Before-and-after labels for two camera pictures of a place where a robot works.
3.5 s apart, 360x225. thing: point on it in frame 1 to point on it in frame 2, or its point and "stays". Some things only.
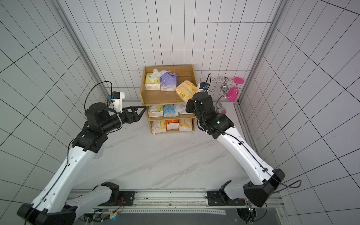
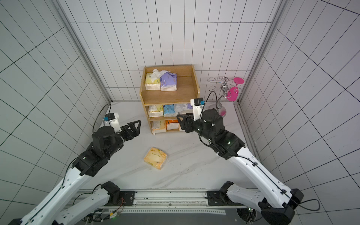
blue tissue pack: x=169 y=111 stays
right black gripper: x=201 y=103 to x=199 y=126
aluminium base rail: x=177 y=202 stays
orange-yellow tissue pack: x=186 y=90 to x=155 y=158
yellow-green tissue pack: x=153 y=81 stays
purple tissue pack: x=168 y=82 stays
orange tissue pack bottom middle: x=172 y=124 stays
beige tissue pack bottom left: x=159 y=126 stays
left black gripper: x=131 y=119 to x=136 y=131
